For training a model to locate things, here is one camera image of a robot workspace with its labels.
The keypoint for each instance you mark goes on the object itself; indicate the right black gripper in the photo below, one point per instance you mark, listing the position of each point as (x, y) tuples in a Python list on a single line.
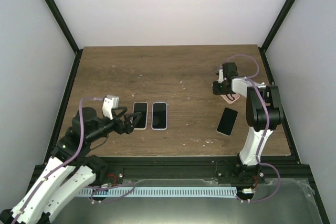
[(216, 91)]

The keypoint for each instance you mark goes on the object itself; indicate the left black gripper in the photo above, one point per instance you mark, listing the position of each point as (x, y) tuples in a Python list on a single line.
[(128, 128)]

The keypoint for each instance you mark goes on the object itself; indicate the beige phone case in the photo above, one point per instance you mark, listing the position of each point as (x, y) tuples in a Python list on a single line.
[(142, 108)]

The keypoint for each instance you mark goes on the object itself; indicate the pink phone case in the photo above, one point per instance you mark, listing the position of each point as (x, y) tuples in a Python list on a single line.
[(230, 98)]

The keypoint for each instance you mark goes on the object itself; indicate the lavender phone case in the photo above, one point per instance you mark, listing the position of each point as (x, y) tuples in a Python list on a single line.
[(159, 116)]

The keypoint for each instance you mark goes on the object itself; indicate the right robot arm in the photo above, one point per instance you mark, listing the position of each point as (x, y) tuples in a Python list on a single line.
[(264, 110)]

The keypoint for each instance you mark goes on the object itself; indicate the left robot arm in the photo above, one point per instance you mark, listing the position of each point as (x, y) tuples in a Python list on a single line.
[(70, 169)]

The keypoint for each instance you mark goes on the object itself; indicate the metal sheet plate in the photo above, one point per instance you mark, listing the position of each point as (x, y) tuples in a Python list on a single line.
[(293, 203)]

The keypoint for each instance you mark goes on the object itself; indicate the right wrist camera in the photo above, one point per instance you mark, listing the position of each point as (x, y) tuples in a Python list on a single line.
[(220, 75)]

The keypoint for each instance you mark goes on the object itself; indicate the light blue slotted cable duct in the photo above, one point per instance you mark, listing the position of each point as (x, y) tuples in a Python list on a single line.
[(214, 192)]

